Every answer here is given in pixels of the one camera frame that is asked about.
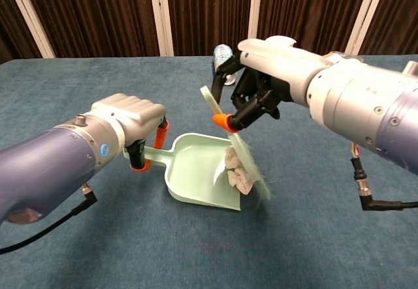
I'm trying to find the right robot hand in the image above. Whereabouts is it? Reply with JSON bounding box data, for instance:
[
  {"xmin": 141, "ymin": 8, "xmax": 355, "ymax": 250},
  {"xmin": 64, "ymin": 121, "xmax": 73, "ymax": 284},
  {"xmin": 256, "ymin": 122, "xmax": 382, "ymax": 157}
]
[{"xmin": 210, "ymin": 39, "xmax": 330, "ymax": 134}]

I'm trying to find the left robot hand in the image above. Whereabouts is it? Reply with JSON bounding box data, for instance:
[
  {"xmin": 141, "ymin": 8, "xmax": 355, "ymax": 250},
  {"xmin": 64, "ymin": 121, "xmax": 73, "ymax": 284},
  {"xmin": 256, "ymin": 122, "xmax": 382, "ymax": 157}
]
[{"xmin": 89, "ymin": 93, "xmax": 170, "ymax": 174}]

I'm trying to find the mint green plastic dustpan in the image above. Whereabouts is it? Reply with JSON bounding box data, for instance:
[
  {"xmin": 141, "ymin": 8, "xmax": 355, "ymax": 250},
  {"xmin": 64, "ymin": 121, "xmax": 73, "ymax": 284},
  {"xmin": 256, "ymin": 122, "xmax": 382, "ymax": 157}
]
[{"xmin": 122, "ymin": 132, "xmax": 242, "ymax": 211}]

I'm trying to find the mint green hand brush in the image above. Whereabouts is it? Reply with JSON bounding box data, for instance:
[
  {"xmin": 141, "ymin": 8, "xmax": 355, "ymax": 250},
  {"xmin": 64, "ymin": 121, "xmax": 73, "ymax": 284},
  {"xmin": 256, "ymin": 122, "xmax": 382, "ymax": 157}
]
[{"xmin": 199, "ymin": 85, "xmax": 274, "ymax": 202}]

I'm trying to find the white paper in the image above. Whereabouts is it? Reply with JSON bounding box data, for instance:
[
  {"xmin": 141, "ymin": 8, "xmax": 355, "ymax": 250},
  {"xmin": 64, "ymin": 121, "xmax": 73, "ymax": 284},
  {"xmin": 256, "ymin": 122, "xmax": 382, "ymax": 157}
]
[{"xmin": 223, "ymin": 147, "xmax": 255, "ymax": 194}]

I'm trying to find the white plastic cup with lid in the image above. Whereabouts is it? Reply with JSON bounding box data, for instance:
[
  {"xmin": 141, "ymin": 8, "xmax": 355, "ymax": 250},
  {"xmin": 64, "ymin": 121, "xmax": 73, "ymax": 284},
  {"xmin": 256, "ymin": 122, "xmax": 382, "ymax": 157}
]
[{"xmin": 264, "ymin": 35, "xmax": 298, "ymax": 48}]

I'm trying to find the white blue drink can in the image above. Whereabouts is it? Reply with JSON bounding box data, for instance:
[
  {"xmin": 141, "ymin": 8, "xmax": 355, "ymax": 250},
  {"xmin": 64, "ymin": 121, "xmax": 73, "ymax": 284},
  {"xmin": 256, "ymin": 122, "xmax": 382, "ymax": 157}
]
[{"xmin": 212, "ymin": 43, "xmax": 238, "ymax": 87}]

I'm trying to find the yellow snack package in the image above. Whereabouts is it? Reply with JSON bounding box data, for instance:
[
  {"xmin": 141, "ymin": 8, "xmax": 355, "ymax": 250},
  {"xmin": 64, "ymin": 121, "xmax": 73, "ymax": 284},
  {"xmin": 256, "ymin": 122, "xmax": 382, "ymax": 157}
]
[{"xmin": 328, "ymin": 50, "xmax": 365, "ymax": 63}]

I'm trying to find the dark brown pleated curtain panel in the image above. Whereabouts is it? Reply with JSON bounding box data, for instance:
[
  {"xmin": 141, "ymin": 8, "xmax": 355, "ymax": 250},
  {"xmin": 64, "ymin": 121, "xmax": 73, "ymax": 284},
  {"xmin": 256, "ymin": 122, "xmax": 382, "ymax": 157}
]
[
  {"xmin": 19, "ymin": 0, "xmax": 161, "ymax": 58},
  {"xmin": 165, "ymin": 0, "xmax": 255, "ymax": 57},
  {"xmin": 0, "ymin": 0, "xmax": 43, "ymax": 65},
  {"xmin": 359, "ymin": 0, "xmax": 418, "ymax": 63},
  {"xmin": 256, "ymin": 0, "xmax": 373, "ymax": 57}
]

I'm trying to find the blue felt table mat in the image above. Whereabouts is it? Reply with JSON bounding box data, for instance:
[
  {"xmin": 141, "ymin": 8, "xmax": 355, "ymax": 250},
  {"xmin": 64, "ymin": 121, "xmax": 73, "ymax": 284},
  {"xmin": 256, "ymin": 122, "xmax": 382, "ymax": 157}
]
[{"xmin": 0, "ymin": 53, "xmax": 418, "ymax": 289}]

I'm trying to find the white partition frame post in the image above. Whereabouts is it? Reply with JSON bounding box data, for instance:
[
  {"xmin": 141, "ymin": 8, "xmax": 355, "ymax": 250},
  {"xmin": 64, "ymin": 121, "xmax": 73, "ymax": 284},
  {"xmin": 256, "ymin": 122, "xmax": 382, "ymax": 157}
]
[
  {"xmin": 3, "ymin": 0, "xmax": 56, "ymax": 59},
  {"xmin": 148, "ymin": 0, "xmax": 174, "ymax": 57},
  {"xmin": 345, "ymin": 0, "xmax": 383, "ymax": 55},
  {"xmin": 247, "ymin": 0, "xmax": 265, "ymax": 42}
]

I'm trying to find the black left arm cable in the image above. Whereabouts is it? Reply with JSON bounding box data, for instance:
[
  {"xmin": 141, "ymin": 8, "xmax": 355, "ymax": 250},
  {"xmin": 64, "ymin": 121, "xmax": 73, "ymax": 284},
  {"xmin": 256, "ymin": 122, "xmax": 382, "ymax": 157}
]
[{"xmin": 0, "ymin": 184, "xmax": 99, "ymax": 256}]

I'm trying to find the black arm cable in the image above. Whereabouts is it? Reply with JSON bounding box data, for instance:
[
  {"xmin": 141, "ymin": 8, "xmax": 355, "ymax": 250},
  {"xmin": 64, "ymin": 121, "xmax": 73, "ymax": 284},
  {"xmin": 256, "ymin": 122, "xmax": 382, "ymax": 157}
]
[
  {"xmin": 0, "ymin": 184, "xmax": 99, "ymax": 256},
  {"xmin": 351, "ymin": 142, "xmax": 418, "ymax": 212}
]

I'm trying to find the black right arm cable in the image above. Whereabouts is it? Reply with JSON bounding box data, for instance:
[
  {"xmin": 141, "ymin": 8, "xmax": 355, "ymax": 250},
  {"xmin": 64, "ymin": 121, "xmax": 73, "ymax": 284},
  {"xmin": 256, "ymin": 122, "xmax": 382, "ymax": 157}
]
[{"xmin": 351, "ymin": 142, "xmax": 418, "ymax": 212}]

